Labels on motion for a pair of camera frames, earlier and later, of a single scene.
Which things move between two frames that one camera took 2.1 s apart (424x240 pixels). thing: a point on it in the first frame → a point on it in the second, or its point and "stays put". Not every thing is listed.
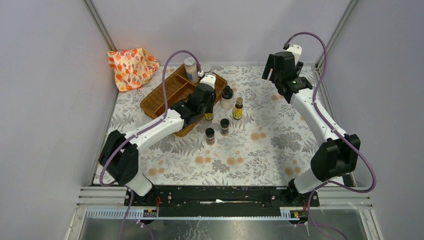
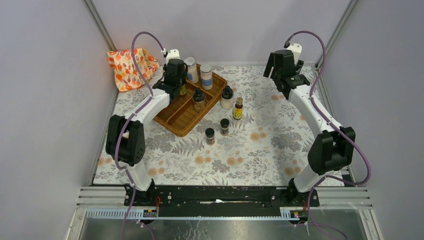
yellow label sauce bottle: (209, 116) → (183, 91)
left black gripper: (209, 108) → (182, 82)
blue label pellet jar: (191, 69) stays put
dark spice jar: (224, 124) stays put
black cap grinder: (227, 100) stays put
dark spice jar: (209, 132) stays put
